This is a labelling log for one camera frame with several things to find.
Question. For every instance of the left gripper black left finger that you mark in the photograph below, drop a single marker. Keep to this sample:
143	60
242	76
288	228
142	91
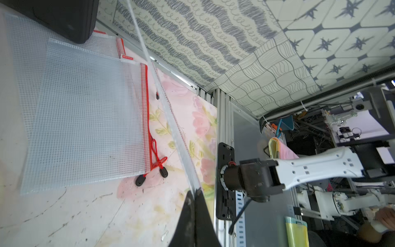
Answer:
184	234

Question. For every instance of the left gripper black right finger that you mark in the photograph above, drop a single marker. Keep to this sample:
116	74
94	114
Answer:
205	235

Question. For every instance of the clear mesh document bag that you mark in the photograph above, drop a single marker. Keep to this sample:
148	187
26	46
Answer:
176	132
91	123
28	41

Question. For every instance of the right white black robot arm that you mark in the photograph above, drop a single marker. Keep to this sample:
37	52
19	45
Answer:
260	179

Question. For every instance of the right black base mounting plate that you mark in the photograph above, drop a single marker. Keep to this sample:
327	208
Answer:
225	197

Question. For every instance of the aluminium mounting rail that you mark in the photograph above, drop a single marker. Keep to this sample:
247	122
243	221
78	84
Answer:
229	234

